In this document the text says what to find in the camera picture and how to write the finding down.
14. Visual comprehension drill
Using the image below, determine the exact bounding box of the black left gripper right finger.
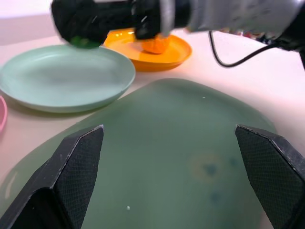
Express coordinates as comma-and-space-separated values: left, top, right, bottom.
234, 124, 305, 229

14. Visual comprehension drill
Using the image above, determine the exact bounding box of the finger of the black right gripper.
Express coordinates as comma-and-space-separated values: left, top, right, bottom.
51, 0, 96, 45
83, 0, 134, 47

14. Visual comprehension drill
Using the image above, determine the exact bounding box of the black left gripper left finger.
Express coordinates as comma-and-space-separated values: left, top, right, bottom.
0, 125, 104, 229

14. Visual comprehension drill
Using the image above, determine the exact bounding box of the green vegetable toy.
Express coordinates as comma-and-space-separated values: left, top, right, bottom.
69, 35, 102, 50

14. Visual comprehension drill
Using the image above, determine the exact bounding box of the orange plate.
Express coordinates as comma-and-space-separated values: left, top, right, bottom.
102, 28, 193, 73

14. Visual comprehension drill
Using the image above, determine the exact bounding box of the light green plate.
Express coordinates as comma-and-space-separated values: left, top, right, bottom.
0, 44, 136, 114

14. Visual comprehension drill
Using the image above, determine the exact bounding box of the dark green plate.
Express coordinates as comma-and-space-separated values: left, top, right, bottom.
0, 78, 278, 229

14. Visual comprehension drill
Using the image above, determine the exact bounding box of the pink plate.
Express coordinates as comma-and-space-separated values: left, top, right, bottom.
0, 95, 8, 133

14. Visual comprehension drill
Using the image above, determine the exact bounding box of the orange fruit toy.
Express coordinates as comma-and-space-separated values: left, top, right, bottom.
142, 34, 170, 55

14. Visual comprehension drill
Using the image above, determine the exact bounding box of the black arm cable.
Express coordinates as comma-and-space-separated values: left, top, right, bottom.
208, 30, 282, 68

